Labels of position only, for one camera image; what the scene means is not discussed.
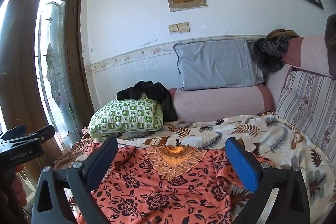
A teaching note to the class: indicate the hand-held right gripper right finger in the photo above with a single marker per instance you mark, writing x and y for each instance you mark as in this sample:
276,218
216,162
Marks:
242,169

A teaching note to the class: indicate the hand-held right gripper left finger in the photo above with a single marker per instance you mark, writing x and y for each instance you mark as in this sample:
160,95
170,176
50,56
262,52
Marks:
98,167

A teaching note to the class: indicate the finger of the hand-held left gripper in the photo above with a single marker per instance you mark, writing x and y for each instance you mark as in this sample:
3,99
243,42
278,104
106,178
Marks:
43,131
13,131

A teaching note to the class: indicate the orange floral garment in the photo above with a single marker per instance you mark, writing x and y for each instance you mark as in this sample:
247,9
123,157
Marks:
162,187

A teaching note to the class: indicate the leaf print blanket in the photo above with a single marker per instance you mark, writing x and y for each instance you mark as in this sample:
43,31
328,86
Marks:
275,134

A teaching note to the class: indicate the green checked pillow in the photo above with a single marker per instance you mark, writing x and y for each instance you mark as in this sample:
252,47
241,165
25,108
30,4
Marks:
126,116

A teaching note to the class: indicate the wooden stained glass door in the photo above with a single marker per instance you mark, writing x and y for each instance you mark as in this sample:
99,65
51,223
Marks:
52,69

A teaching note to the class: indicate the pink bolster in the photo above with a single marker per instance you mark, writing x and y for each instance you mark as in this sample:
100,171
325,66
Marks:
220,103

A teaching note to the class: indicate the black cloth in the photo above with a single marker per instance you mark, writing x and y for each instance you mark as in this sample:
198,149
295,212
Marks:
149,92

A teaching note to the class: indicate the striped floral sofa cushion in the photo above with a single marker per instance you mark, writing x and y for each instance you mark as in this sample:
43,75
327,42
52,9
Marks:
309,106

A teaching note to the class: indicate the grey blue pillow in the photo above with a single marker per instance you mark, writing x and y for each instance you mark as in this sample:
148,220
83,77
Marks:
215,64

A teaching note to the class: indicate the dark fluffy cloth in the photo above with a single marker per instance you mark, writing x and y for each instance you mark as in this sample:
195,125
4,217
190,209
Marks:
269,53

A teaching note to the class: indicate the pink sofa cover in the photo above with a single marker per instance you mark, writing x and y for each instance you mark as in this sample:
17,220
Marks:
307,52

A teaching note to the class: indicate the brown cloth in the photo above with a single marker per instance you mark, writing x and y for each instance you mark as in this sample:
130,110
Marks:
282,33

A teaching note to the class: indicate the beige light switch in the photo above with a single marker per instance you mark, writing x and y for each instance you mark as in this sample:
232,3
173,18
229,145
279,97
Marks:
183,27
173,28

